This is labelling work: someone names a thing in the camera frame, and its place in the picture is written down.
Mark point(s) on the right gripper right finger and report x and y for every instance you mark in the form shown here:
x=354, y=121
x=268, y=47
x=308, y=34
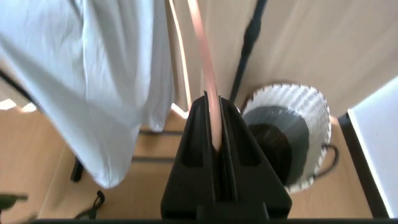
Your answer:
x=261, y=193

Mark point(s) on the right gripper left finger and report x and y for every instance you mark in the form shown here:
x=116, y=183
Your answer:
x=186, y=193

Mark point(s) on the pink clothes hanger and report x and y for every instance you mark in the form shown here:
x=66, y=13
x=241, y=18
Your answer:
x=211, y=93

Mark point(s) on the pale grey shorts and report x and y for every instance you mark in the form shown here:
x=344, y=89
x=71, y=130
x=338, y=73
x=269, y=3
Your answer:
x=93, y=77

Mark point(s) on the white laundry basket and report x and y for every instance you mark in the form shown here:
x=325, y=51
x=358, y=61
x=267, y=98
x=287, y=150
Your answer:
x=298, y=96

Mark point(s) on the black clothes rack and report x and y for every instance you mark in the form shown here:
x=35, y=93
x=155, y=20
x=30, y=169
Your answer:
x=248, y=46

